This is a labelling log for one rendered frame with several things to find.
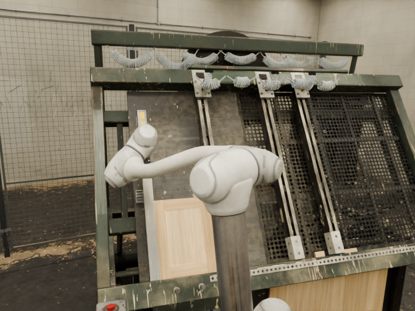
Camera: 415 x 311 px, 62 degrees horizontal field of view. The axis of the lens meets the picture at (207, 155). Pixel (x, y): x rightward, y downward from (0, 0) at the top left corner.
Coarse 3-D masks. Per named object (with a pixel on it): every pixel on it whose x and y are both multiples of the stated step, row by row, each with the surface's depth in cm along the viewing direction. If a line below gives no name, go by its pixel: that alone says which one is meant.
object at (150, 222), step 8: (144, 120) 199; (144, 184) 185; (144, 192) 184; (152, 192) 185; (144, 200) 182; (152, 200) 183; (144, 208) 184; (152, 208) 182; (152, 216) 180; (152, 224) 179; (152, 232) 177; (152, 240) 176; (152, 248) 175; (152, 256) 173; (152, 264) 172; (152, 272) 170; (152, 280) 169
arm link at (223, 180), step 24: (216, 168) 91; (240, 168) 95; (216, 192) 90; (240, 192) 95; (216, 216) 98; (240, 216) 98; (216, 240) 100; (240, 240) 98; (216, 264) 102; (240, 264) 99; (240, 288) 99
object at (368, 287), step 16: (368, 272) 233; (384, 272) 236; (272, 288) 212; (288, 288) 216; (304, 288) 220; (320, 288) 224; (336, 288) 227; (352, 288) 232; (368, 288) 236; (384, 288) 240; (288, 304) 219; (304, 304) 223; (320, 304) 226; (336, 304) 230; (352, 304) 235; (368, 304) 239
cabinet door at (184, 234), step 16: (160, 208) 185; (176, 208) 187; (192, 208) 190; (160, 224) 182; (176, 224) 184; (192, 224) 186; (208, 224) 188; (160, 240) 179; (176, 240) 181; (192, 240) 183; (208, 240) 185; (160, 256) 176; (176, 256) 178; (192, 256) 180; (208, 256) 182; (160, 272) 173; (176, 272) 175; (192, 272) 177; (208, 272) 179
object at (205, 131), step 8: (192, 72) 211; (200, 72) 212; (208, 72) 198; (200, 88) 208; (208, 88) 202; (200, 96) 206; (208, 96) 207; (200, 104) 208; (200, 112) 206; (208, 112) 207; (200, 120) 205; (208, 120) 206; (200, 128) 205; (208, 128) 204; (200, 136) 206; (208, 136) 203; (208, 144) 204
